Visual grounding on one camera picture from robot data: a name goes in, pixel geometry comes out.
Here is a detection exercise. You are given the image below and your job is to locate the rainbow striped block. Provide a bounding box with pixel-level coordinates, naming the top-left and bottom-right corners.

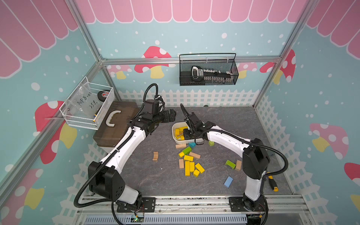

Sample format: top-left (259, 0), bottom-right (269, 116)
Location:
top-left (175, 132), bottom-right (185, 140)

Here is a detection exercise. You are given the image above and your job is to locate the white oval plastic tub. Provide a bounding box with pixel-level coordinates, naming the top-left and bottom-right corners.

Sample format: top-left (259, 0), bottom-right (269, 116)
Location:
top-left (172, 122), bottom-right (204, 144)

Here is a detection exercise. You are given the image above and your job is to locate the tan wooden block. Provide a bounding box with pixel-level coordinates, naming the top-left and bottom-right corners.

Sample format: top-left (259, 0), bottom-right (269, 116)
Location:
top-left (179, 159), bottom-right (185, 169)

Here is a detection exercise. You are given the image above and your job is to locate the long yellow block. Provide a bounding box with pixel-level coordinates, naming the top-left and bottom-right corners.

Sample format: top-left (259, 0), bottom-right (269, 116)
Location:
top-left (185, 161), bottom-right (190, 176)

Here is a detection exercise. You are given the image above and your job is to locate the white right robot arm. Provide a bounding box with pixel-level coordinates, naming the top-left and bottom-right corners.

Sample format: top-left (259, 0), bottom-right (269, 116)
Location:
top-left (181, 104), bottom-right (289, 211)

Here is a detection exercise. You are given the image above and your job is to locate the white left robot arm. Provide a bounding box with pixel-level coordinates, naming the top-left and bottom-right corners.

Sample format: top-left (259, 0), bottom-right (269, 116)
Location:
top-left (74, 83), bottom-right (176, 212)

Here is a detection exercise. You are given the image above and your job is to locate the teal triangular block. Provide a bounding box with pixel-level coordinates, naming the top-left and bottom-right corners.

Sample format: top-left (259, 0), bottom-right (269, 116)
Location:
top-left (188, 142), bottom-right (197, 148)

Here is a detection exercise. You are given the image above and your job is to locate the tan long block near tub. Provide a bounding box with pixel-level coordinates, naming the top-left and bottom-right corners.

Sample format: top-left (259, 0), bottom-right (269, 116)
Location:
top-left (175, 143), bottom-right (187, 149)

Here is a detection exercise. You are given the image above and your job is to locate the green rectangular block centre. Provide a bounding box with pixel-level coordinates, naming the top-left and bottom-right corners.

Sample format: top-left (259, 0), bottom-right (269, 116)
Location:
top-left (182, 147), bottom-right (192, 155)

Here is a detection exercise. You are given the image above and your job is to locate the tan slanted block centre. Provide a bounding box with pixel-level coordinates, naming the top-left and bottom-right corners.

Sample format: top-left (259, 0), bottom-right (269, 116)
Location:
top-left (189, 152), bottom-right (201, 159)

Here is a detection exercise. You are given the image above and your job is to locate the yellow slanted block right pile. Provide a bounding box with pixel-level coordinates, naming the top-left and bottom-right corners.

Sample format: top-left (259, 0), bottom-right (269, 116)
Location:
top-left (195, 163), bottom-right (205, 173)

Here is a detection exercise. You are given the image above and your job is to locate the brown small block left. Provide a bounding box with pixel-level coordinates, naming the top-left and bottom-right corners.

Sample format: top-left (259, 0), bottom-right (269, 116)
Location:
top-left (152, 151), bottom-right (158, 162)

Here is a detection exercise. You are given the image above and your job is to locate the brown lidded storage box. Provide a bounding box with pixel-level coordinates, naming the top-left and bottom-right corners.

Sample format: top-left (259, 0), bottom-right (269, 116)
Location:
top-left (93, 101), bottom-right (139, 148)

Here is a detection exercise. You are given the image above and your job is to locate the small yellow cube pile bottom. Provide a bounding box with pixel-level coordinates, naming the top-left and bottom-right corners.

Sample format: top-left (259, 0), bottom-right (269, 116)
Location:
top-left (193, 170), bottom-right (200, 177)

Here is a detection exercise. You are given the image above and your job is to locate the green slanted block right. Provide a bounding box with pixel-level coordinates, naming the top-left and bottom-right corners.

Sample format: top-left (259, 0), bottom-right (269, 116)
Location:
top-left (225, 160), bottom-right (236, 169)

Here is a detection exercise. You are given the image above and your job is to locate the tan block far right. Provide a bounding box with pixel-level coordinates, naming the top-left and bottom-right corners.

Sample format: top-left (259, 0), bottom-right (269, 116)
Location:
top-left (235, 160), bottom-right (242, 171)

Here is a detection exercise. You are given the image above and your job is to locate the black tape roll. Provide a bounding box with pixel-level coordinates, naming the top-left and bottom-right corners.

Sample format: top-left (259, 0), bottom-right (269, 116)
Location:
top-left (97, 90), bottom-right (110, 102)

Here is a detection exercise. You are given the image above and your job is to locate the light blue block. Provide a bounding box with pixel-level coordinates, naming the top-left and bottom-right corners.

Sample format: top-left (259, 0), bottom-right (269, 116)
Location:
top-left (224, 176), bottom-right (233, 188)

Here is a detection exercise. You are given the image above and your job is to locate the yellow black screwdriver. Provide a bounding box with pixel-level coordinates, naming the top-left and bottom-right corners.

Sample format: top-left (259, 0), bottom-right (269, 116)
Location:
top-left (268, 176), bottom-right (279, 192)

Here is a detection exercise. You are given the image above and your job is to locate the black wire mesh basket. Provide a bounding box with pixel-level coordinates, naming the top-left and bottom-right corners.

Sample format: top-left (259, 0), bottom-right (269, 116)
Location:
top-left (179, 53), bottom-right (239, 86)

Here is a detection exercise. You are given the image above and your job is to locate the clear wire wall basket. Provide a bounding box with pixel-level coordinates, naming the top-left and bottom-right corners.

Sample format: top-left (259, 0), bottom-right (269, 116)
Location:
top-left (60, 77), bottom-right (115, 130)

